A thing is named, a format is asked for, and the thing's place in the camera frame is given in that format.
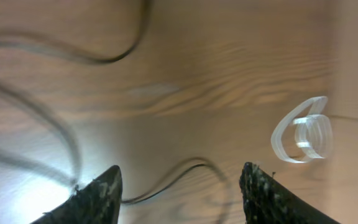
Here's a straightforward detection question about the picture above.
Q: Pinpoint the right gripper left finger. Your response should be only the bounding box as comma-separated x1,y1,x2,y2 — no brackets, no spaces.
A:
32,165,122,224

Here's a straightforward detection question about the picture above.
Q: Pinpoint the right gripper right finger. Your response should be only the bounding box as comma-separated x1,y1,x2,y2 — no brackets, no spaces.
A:
239,162,339,224

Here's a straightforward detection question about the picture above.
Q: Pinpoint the black USB cable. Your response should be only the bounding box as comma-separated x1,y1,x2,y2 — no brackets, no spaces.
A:
119,156,232,224

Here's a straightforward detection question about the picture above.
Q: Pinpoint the white USB cable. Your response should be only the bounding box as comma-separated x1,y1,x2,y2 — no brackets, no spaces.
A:
270,95,334,164

